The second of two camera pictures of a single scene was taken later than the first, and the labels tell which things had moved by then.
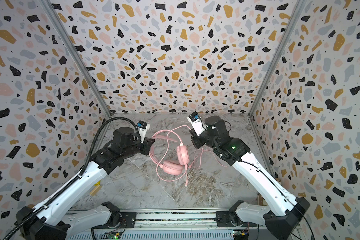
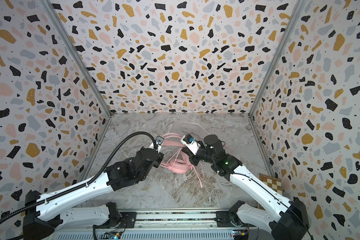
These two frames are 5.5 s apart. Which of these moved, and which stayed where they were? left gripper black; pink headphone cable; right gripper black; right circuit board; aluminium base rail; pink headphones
Moved: pink headphones; left gripper black; right gripper black; pink headphone cable
Stayed: right circuit board; aluminium base rail
